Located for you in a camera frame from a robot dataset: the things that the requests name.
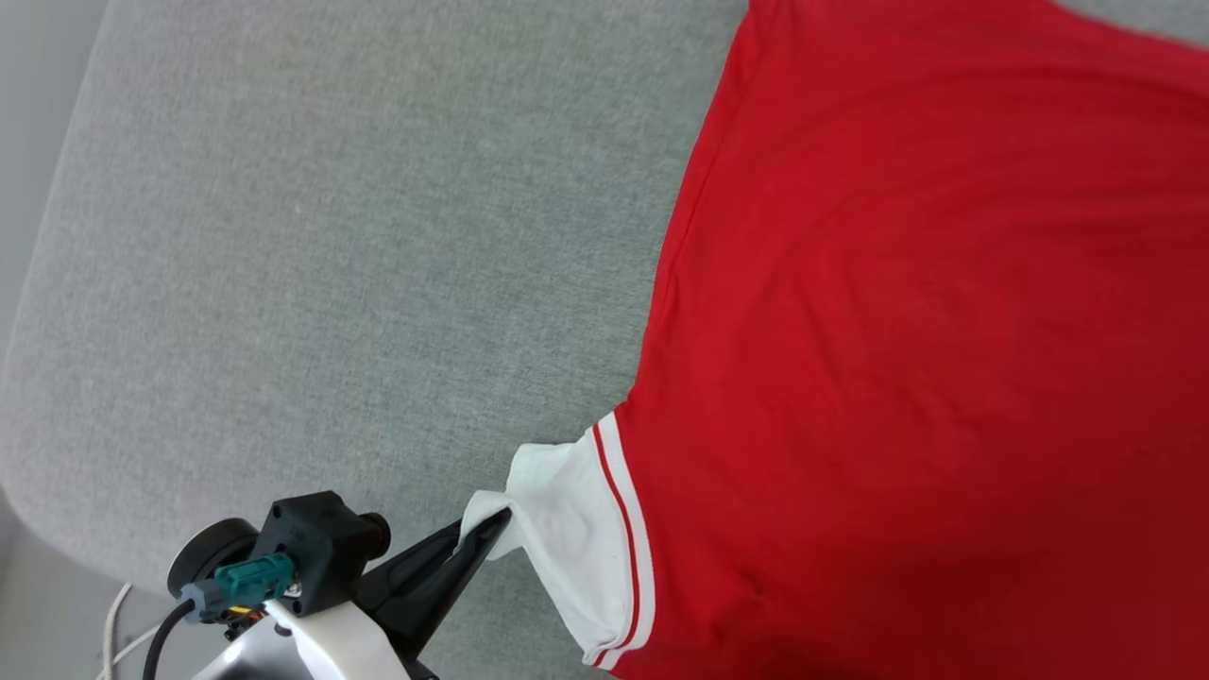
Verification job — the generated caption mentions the grey fabric sofa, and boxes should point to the grey fabric sofa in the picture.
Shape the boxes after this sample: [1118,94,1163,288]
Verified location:
[0,0,1209,680]

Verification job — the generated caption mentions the black round cap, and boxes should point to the black round cap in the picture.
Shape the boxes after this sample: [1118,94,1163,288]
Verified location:
[167,518,258,598]

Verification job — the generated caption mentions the white floor cable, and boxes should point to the white floor cable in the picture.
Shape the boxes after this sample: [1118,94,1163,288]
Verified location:
[94,583,163,680]

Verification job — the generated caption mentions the thin black camera cable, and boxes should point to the thin black camera cable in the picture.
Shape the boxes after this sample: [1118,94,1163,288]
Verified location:
[142,554,296,680]

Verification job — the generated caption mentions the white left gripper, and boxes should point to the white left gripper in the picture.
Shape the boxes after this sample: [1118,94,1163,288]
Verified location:
[192,508,514,680]

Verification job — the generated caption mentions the red garment with white sleeves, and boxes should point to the red garment with white sleeves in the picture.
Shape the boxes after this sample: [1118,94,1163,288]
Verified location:
[456,0,1209,680]

